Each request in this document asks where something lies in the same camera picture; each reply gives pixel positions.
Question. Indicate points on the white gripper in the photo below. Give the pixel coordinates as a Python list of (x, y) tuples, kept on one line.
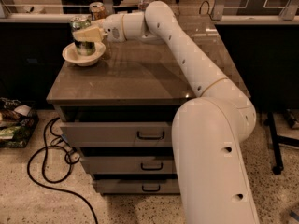
[(113, 28)]

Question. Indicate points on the green soda can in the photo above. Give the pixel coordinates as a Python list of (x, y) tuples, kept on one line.
[(84, 48)]

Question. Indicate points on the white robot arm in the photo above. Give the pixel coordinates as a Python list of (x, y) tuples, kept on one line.
[(207, 130)]

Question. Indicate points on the gold soda can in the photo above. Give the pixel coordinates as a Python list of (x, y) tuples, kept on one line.
[(97, 10)]

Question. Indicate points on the white paper bowl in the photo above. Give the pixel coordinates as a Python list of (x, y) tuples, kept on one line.
[(71, 55)]

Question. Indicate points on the grey drawer cabinet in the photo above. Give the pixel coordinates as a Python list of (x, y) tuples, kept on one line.
[(137, 73)]

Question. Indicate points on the top grey drawer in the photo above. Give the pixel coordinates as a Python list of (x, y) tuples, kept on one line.
[(119, 125)]

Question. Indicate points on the grey drawer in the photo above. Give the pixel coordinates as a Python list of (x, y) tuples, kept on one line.
[(128, 160), (136, 184), (119, 125)]

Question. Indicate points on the middle grey drawer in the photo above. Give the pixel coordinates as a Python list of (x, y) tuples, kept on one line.
[(128, 160)]

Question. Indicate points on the bottom grey drawer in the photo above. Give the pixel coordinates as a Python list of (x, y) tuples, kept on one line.
[(136, 184)]

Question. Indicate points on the black wheeled stand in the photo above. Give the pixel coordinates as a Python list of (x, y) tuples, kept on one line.
[(276, 141)]

